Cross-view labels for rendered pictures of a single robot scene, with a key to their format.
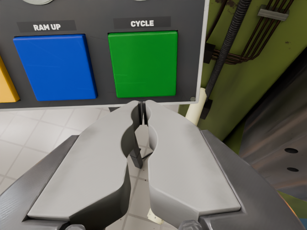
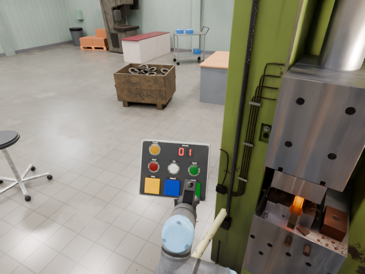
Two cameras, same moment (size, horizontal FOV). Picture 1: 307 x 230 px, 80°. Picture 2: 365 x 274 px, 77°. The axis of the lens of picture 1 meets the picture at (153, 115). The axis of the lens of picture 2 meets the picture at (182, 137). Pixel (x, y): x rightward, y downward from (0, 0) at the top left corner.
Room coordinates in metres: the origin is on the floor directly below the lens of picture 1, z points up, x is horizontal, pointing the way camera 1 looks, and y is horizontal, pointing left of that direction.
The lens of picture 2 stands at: (-0.66, -0.08, 1.80)
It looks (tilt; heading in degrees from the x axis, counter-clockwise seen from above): 31 degrees down; 9
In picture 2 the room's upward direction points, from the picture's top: 1 degrees counter-clockwise
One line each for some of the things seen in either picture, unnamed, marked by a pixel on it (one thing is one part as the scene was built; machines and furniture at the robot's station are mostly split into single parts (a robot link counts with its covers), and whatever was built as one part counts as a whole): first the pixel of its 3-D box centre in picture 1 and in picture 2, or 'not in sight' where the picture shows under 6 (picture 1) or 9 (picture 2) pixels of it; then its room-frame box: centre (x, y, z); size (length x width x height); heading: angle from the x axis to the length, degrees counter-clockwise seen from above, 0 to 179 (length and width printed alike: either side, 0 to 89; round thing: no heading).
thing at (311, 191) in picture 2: not in sight; (305, 161); (0.31, -0.52, 1.12); 0.42 x 0.20 x 0.10; 155
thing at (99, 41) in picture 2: not in sight; (96, 38); (8.92, 5.04, 0.36); 1.29 x 0.98 x 0.72; 73
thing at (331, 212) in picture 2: not in sight; (333, 223); (0.10, -0.62, 0.95); 0.12 x 0.09 x 0.07; 155
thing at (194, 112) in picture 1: (182, 146); (208, 236); (0.19, -0.08, 0.62); 0.44 x 0.05 x 0.05; 155
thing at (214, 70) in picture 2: not in sight; (224, 76); (4.24, -0.18, 0.37); 1.37 x 0.71 x 0.73; 168
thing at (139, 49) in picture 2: not in sight; (148, 45); (7.58, 2.45, 0.35); 2.06 x 0.66 x 0.70; 163
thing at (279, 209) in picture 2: not in sight; (297, 185); (0.31, -0.52, 0.96); 0.42 x 0.20 x 0.09; 155
